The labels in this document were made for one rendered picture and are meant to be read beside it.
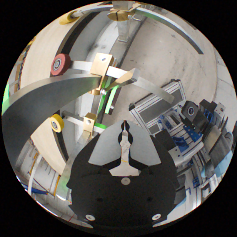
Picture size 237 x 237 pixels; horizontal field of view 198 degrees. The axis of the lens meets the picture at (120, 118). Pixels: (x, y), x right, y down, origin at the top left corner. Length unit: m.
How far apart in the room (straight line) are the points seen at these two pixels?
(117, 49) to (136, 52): 0.77
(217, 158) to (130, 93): 1.13
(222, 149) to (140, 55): 1.19
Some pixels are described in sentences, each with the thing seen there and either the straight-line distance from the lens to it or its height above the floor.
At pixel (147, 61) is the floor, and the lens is 1.18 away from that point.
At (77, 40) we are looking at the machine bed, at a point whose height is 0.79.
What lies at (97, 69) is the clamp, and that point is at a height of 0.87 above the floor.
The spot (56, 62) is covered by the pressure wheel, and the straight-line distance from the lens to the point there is 0.30.
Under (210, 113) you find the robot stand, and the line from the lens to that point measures 0.63.
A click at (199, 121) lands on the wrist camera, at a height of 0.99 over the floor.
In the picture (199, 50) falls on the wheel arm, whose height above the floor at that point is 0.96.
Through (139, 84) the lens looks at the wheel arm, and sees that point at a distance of 0.24.
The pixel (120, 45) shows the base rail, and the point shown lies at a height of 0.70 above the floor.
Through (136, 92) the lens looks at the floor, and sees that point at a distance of 1.13.
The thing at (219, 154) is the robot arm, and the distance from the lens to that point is 0.24.
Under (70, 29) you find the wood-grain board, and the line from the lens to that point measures 0.38.
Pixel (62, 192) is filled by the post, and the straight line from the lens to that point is 0.28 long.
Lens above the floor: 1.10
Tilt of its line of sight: 60 degrees down
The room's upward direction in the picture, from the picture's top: 175 degrees counter-clockwise
